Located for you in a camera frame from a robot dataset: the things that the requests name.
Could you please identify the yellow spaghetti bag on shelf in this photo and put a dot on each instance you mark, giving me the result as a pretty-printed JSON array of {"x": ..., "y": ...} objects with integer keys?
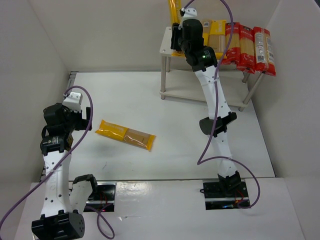
[{"x": 206, "y": 25}]

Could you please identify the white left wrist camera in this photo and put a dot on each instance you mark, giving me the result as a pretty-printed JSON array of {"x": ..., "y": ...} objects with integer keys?
[{"x": 73, "y": 101}]

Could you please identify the white two-tier shelf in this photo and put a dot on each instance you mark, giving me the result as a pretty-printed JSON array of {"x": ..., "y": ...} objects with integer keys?
[{"x": 185, "y": 85}]

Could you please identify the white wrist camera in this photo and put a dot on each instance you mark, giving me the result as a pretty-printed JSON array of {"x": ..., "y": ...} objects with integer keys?
[
  {"x": 187, "y": 13},
  {"x": 73, "y": 101}
]

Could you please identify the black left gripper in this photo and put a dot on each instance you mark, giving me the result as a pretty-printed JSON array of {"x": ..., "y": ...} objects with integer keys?
[{"x": 87, "y": 118}]

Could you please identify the red spaghetti bag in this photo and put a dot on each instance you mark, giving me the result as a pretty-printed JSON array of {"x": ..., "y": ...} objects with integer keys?
[
  {"x": 264, "y": 54},
  {"x": 247, "y": 50},
  {"x": 233, "y": 53}
]

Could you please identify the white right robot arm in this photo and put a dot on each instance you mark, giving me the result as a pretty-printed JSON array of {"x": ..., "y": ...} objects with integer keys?
[{"x": 188, "y": 38}]

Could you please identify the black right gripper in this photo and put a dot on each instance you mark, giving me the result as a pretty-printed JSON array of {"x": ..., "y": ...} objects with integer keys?
[{"x": 174, "y": 39}]

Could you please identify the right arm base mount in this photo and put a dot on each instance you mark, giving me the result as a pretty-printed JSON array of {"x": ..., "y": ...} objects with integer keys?
[{"x": 215, "y": 199}]

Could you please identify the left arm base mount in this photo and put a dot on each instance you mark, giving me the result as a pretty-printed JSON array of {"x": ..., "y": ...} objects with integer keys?
[{"x": 103, "y": 197}]

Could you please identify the red spaghetti bag right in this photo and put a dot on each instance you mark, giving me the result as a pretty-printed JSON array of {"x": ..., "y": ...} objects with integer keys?
[{"x": 264, "y": 54}]

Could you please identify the red spaghetti bag middle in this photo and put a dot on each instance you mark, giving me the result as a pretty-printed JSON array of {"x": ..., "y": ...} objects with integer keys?
[{"x": 247, "y": 50}]

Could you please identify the yellow spaghetti bag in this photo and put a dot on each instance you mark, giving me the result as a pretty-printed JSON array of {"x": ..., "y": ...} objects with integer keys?
[
  {"x": 126, "y": 135},
  {"x": 206, "y": 25},
  {"x": 175, "y": 17}
]

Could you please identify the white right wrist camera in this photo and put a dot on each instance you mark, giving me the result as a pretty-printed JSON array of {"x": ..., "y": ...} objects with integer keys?
[{"x": 187, "y": 13}]

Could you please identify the yellow spaghetti box on shelf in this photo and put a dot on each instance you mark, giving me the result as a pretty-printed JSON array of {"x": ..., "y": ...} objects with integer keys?
[{"x": 217, "y": 37}]

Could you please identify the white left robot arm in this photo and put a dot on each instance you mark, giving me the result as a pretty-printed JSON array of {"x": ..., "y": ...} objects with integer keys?
[{"x": 61, "y": 216}]

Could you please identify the red spaghetti bag left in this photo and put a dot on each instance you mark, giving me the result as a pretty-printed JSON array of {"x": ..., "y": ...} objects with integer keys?
[{"x": 233, "y": 53}]

